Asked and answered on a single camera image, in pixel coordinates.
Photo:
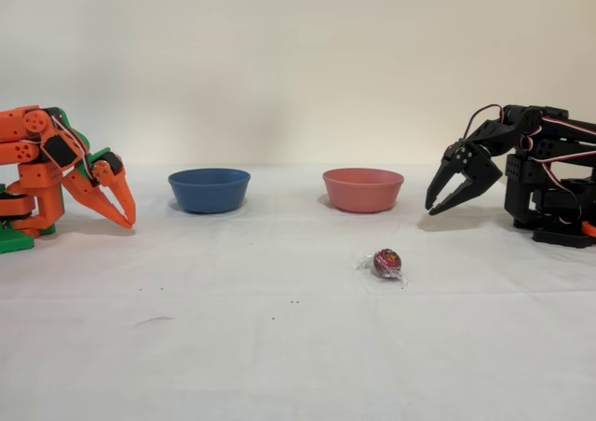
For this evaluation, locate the white tablecloth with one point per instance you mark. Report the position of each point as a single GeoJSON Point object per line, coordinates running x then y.
{"type": "Point", "coordinates": [279, 346]}

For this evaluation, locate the red candy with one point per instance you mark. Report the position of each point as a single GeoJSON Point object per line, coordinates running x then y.
{"type": "Point", "coordinates": [386, 262]}

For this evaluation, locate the pink bowl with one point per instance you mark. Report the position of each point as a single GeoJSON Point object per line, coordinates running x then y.
{"type": "Point", "coordinates": [363, 193]}

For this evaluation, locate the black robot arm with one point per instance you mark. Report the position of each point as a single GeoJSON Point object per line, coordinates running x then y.
{"type": "Point", "coordinates": [526, 174]}

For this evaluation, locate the blue bowl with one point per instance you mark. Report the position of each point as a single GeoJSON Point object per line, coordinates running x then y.
{"type": "Point", "coordinates": [209, 193]}

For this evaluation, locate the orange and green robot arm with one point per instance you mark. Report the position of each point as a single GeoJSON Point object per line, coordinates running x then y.
{"type": "Point", "coordinates": [28, 153]}

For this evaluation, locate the green arm base plate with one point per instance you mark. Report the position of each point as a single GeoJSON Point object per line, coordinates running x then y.
{"type": "Point", "coordinates": [16, 243]}

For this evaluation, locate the orange base clamp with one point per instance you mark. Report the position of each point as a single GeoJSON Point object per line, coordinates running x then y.
{"type": "Point", "coordinates": [590, 228]}

